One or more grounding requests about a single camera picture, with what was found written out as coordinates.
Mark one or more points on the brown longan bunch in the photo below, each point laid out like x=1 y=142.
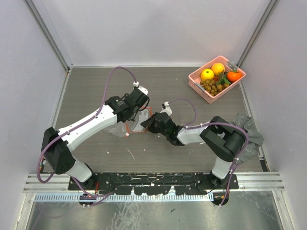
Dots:
x=211 y=87

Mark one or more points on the red-orange persimmon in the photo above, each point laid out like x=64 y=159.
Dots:
x=233 y=76

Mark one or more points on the grey slotted cable duct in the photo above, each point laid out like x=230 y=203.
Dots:
x=78 y=197

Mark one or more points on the pink plastic basket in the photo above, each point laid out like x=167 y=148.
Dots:
x=195 y=78

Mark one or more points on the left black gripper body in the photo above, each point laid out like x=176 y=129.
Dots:
x=133 y=116

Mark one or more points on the dark grapes with leaves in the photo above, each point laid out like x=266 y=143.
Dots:
x=221 y=79

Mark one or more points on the clear zip bag orange zipper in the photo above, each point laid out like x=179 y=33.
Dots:
x=124 y=129

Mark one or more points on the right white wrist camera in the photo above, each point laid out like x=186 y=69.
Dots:
x=166 y=108

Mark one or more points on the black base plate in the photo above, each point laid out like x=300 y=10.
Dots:
x=184 y=183

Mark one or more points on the yellow lemon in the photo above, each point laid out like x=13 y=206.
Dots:
x=207 y=74

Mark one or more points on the orange fruit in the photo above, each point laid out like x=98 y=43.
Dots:
x=218 y=68

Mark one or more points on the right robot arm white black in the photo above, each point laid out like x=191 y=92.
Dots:
x=226 y=140

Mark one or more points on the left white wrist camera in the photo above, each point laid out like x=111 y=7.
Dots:
x=141 y=88

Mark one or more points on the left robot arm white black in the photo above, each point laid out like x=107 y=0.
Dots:
x=58 y=145

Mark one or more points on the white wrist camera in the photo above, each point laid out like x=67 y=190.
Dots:
x=166 y=108
x=141 y=88

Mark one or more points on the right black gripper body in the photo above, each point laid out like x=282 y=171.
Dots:
x=156 y=129

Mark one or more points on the grey cloth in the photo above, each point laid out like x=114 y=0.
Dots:
x=255 y=138

